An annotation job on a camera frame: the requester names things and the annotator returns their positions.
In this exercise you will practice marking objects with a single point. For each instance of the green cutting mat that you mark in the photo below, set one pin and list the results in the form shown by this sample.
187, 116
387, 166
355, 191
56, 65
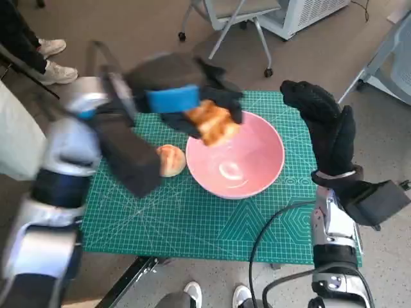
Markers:
192, 224

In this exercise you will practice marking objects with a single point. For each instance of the black metal table rail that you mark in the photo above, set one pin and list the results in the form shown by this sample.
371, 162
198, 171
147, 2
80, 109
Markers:
131, 282

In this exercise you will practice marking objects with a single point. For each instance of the white shoe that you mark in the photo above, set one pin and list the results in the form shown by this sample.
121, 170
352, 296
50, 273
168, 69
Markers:
241, 295
192, 293

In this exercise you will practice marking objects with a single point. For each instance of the black caster wheel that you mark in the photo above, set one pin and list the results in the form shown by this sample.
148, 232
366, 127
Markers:
405, 185

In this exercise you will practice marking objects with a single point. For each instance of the grey office chair on casters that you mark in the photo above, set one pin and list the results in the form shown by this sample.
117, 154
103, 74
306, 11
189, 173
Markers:
237, 8

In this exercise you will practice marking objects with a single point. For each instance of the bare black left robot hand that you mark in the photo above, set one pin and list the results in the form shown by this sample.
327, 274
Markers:
170, 77

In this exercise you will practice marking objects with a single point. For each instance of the white perforated cabinet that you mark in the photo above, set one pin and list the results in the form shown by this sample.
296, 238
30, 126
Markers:
316, 13

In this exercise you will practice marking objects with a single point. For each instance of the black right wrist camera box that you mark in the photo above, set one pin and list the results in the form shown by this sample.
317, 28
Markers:
375, 202

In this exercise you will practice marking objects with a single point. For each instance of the long braided bread loaf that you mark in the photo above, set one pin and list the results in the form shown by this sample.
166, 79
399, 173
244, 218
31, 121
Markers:
212, 125

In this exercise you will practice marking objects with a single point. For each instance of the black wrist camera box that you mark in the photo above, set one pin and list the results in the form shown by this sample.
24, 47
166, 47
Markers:
375, 202
131, 160

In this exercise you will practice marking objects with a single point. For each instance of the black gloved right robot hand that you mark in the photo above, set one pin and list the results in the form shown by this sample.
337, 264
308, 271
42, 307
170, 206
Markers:
334, 141

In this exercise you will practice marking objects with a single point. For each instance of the round bread bun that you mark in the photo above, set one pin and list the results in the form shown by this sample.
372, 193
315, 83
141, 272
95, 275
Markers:
173, 160

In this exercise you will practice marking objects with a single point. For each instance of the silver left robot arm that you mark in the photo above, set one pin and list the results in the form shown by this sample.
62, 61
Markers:
64, 154

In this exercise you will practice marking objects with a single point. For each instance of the black metal rod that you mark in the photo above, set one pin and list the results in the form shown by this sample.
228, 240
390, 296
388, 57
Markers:
48, 90

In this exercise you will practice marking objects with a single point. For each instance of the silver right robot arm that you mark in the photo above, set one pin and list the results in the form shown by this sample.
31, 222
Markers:
334, 224

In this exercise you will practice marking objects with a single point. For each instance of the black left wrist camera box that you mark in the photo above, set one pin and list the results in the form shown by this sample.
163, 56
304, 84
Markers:
131, 160

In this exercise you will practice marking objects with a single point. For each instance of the pink bowl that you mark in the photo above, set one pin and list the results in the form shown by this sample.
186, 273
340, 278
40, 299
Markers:
250, 167

